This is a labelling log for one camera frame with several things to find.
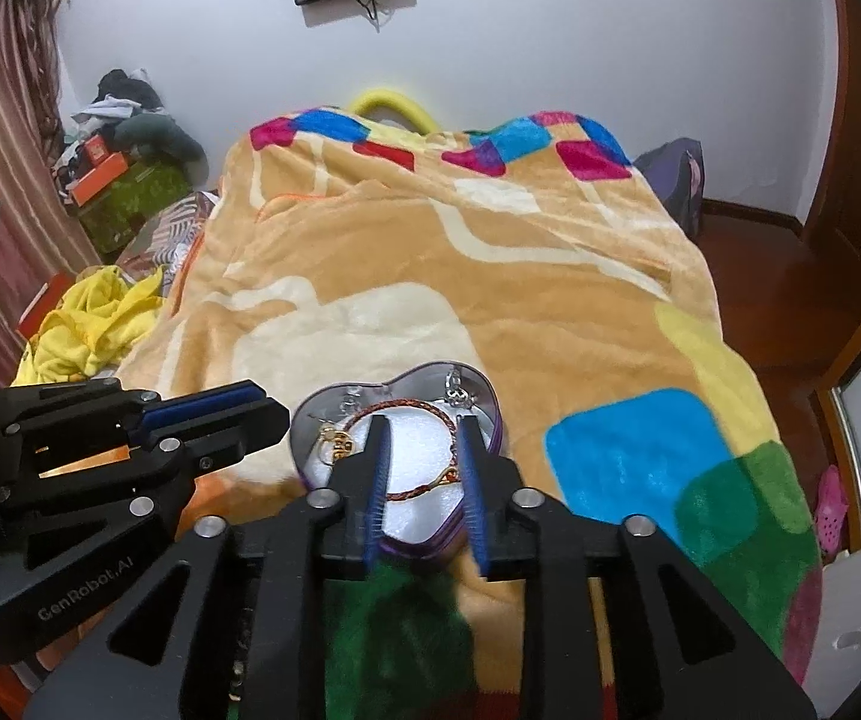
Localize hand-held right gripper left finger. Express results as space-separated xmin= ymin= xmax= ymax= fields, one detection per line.
xmin=21 ymin=414 xmax=394 ymax=720

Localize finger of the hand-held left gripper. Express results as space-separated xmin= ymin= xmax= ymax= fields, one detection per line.
xmin=0 ymin=380 xmax=270 ymax=481
xmin=0 ymin=394 xmax=291 ymax=572

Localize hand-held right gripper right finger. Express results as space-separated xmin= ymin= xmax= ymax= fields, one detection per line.
xmin=456 ymin=414 xmax=821 ymax=720

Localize purple heart-shaped tin box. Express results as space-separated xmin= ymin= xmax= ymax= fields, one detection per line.
xmin=291 ymin=362 xmax=510 ymax=563

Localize braided orange bracelet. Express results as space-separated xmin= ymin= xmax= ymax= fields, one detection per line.
xmin=340 ymin=399 xmax=478 ymax=503

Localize gold earrings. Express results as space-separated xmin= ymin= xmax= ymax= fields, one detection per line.
xmin=314 ymin=422 xmax=361 ymax=467

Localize silver charm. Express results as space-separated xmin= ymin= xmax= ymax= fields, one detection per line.
xmin=441 ymin=366 xmax=478 ymax=410

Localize yellow cloth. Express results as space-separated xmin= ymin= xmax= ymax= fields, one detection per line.
xmin=10 ymin=266 xmax=170 ymax=389

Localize flat orange box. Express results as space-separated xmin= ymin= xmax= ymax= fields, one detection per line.
xmin=16 ymin=274 xmax=76 ymax=343

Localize green cardboard box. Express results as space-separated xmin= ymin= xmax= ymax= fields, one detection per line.
xmin=77 ymin=161 xmax=193 ymax=256

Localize colourful plush blanket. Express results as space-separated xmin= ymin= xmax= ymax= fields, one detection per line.
xmin=111 ymin=111 xmax=825 ymax=720

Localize orange shoe box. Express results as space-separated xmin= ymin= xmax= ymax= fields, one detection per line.
xmin=70 ymin=152 xmax=132 ymax=208

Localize pile of dark clothes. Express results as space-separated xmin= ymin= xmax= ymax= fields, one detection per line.
xmin=70 ymin=69 xmax=211 ymax=182

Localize pink rubber shoe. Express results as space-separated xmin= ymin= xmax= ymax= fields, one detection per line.
xmin=814 ymin=464 xmax=850 ymax=557

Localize yellow curved headboard tube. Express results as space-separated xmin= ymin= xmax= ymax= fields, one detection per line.
xmin=346 ymin=88 xmax=439 ymax=137

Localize dark purple bag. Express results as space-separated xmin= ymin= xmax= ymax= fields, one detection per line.
xmin=632 ymin=138 xmax=706 ymax=245

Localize black monitor cables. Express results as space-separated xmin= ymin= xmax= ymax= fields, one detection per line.
xmin=353 ymin=0 xmax=395 ymax=32

